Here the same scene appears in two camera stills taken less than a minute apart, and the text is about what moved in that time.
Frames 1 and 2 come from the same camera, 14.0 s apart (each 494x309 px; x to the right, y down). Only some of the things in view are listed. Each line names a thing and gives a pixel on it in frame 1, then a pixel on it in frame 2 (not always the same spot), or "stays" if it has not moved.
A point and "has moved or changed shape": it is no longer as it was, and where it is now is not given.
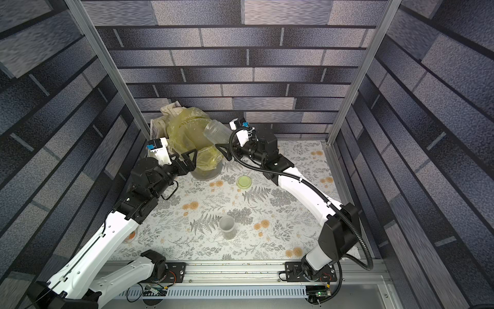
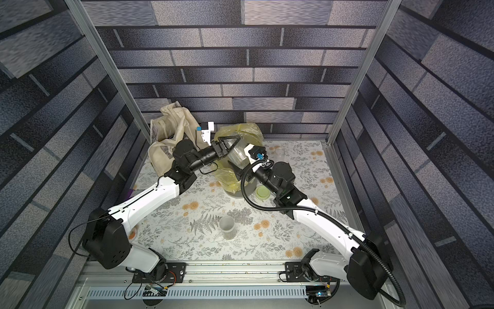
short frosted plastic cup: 227,224 stays
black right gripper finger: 226,149 -> 238,171
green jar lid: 244,181 has moved or changed shape
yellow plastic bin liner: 185,133 -> 224,172
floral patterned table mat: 241,214 stays
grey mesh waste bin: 204,175 -> 250,185
